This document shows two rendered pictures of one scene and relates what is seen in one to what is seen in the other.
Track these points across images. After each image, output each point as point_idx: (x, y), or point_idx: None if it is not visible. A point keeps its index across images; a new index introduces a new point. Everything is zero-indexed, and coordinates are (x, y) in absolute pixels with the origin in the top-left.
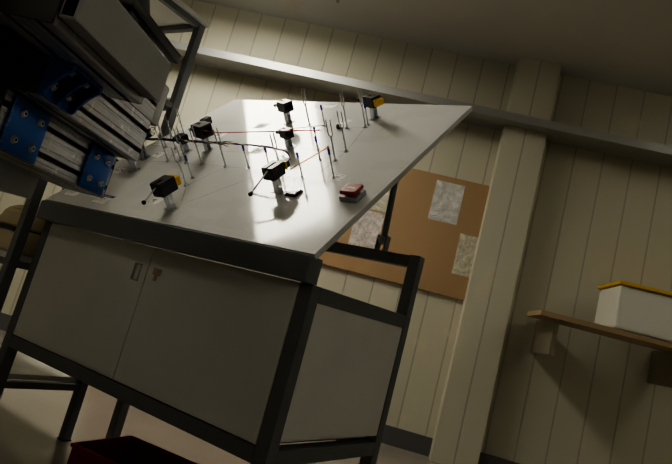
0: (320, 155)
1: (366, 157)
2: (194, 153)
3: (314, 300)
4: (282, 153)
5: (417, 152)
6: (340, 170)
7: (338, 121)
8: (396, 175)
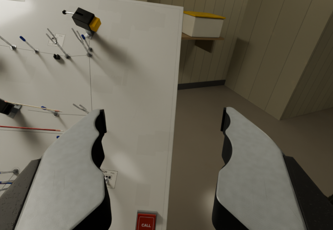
0: (64, 127)
1: (121, 128)
2: None
3: None
4: (11, 125)
5: (170, 113)
6: (105, 161)
7: (78, 108)
8: (169, 165)
